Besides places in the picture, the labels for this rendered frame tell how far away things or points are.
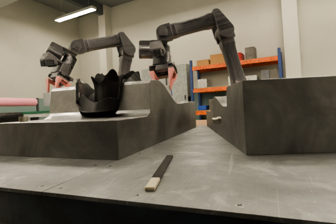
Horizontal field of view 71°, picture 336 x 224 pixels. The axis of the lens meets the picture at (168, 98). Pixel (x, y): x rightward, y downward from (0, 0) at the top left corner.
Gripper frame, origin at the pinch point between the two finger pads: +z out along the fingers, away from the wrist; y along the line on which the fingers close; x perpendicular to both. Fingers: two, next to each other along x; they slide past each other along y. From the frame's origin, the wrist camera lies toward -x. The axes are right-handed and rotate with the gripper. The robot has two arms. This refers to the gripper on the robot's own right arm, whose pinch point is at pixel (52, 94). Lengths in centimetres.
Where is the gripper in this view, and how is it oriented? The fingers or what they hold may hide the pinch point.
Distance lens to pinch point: 111.1
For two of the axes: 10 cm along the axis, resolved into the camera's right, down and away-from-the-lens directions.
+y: 8.5, -0.6, -5.3
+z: -2.1, 8.7, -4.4
